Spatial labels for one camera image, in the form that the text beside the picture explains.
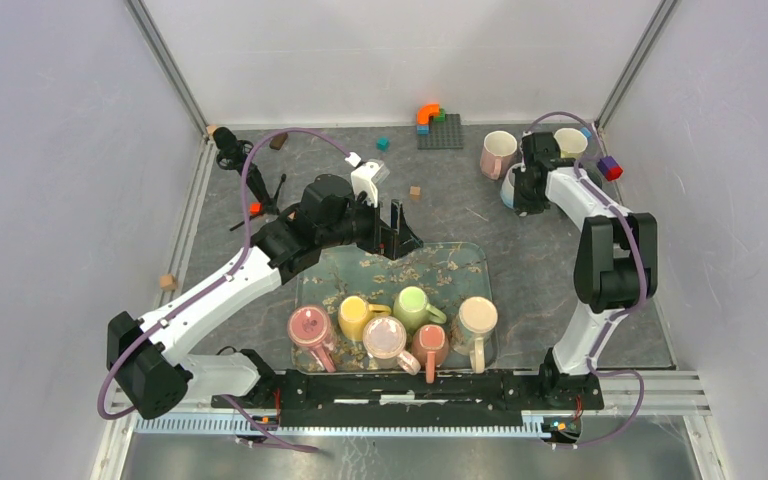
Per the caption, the brown block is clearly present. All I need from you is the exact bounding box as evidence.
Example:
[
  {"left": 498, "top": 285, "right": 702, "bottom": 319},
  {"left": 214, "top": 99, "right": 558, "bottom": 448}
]
[{"left": 269, "top": 132, "right": 289, "bottom": 151}]

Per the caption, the yellow mug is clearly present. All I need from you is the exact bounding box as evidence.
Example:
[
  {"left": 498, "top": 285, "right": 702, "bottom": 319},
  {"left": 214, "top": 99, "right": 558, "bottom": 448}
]
[{"left": 338, "top": 295, "right": 392, "bottom": 342}]

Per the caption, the grey lego baseplate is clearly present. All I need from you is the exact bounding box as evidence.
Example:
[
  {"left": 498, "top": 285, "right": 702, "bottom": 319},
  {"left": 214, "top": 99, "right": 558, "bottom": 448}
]
[{"left": 416, "top": 114, "right": 464, "bottom": 150}]

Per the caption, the cream and green mug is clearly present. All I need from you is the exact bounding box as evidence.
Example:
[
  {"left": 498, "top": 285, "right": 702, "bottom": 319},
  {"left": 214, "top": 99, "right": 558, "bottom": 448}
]
[{"left": 450, "top": 296, "right": 498, "bottom": 374}]

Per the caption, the tan cube at left edge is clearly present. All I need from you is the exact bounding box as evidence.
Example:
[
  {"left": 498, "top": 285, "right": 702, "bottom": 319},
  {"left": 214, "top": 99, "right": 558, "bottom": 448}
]
[{"left": 158, "top": 274, "right": 178, "bottom": 292}]

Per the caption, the purple and red block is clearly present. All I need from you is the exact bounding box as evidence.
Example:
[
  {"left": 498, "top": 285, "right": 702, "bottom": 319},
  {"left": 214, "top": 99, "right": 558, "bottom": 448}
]
[{"left": 597, "top": 156, "right": 624, "bottom": 182}]

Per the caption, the light blue mug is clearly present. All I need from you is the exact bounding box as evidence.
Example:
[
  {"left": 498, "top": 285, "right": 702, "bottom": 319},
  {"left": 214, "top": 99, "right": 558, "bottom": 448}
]
[{"left": 500, "top": 166, "right": 515, "bottom": 209}]

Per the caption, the light green mug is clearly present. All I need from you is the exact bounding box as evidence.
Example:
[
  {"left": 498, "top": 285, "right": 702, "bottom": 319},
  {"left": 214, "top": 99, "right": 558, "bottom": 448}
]
[{"left": 392, "top": 286, "right": 447, "bottom": 335}]

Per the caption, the dark teal mug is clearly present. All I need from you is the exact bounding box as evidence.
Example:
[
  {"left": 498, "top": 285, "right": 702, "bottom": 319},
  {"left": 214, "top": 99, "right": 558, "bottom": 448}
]
[{"left": 586, "top": 169, "right": 603, "bottom": 189}]

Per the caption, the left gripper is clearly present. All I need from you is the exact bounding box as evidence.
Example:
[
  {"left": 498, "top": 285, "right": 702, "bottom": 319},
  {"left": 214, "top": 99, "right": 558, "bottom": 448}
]
[{"left": 319, "top": 188, "right": 423, "bottom": 261}]

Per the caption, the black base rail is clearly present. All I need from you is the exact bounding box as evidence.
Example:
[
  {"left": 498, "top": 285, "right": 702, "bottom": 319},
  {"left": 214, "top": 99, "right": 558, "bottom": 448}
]
[{"left": 211, "top": 349, "right": 605, "bottom": 428}]

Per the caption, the small teal cube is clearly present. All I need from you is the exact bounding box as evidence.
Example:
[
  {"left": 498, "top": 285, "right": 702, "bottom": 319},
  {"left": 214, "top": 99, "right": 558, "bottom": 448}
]
[{"left": 376, "top": 137, "right": 390, "bottom": 151}]

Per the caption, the orange curved block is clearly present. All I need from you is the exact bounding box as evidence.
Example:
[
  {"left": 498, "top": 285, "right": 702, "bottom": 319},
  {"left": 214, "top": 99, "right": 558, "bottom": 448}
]
[{"left": 416, "top": 103, "right": 441, "bottom": 125}]

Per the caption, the light pink hexagonal mug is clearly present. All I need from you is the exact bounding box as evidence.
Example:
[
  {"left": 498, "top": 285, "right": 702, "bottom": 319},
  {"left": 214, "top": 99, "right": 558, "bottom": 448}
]
[{"left": 479, "top": 130, "right": 519, "bottom": 180}]

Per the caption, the black microphone tripod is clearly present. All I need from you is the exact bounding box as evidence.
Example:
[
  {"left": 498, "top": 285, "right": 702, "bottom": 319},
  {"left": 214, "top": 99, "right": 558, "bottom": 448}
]
[{"left": 211, "top": 127, "right": 287, "bottom": 233}]

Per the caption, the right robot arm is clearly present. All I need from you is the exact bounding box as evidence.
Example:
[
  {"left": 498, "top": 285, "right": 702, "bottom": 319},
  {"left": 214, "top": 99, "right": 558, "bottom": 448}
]
[{"left": 511, "top": 132, "right": 658, "bottom": 408}]

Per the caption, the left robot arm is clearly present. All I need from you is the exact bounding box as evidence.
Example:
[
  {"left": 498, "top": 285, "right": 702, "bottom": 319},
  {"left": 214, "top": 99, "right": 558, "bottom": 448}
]
[{"left": 97, "top": 174, "right": 424, "bottom": 420}]

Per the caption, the coral mug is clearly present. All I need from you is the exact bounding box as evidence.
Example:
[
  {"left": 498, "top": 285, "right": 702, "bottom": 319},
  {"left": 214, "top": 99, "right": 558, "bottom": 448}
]
[{"left": 411, "top": 324, "right": 449, "bottom": 384}]

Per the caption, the yellow-green hexagonal mug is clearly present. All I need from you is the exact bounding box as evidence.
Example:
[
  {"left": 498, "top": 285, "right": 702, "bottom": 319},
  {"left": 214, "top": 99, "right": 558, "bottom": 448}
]
[{"left": 553, "top": 127, "right": 588, "bottom": 160}]

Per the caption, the pale pink mug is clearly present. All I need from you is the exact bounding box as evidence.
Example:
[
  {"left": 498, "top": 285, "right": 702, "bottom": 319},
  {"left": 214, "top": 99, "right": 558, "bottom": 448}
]
[{"left": 362, "top": 316, "right": 421, "bottom": 375}]

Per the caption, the floral teal tray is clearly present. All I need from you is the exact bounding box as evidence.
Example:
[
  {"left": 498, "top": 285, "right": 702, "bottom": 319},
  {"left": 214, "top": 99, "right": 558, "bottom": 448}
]
[{"left": 295, "top": 242, "right": 492, "bottom": 374}]

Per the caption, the red-pink mug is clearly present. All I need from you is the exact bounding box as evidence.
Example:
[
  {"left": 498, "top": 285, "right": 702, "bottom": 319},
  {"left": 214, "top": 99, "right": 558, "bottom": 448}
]
[{"left": 287, "top": 305, "right": 337, "bottom": 373}]

